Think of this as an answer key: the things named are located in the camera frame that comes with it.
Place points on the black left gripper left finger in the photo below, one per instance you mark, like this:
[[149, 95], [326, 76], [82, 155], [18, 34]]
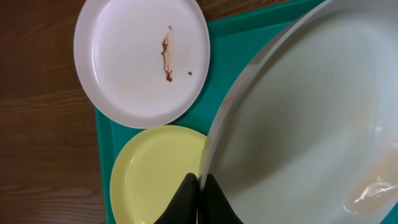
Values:
[[182, 208]]

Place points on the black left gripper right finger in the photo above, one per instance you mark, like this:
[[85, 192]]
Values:
[[214, 206]]

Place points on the yellow plate with sauce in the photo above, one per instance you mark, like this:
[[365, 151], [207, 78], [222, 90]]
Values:
[[149, 169]]

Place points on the white plate with blue speck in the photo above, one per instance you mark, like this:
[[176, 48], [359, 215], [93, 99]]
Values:
[[308, 131]]

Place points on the white plate with sauce streak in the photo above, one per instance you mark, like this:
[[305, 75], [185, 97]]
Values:
[[142, 63]]

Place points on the teal plastic tray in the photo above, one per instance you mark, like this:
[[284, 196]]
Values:
[[234, 41]]

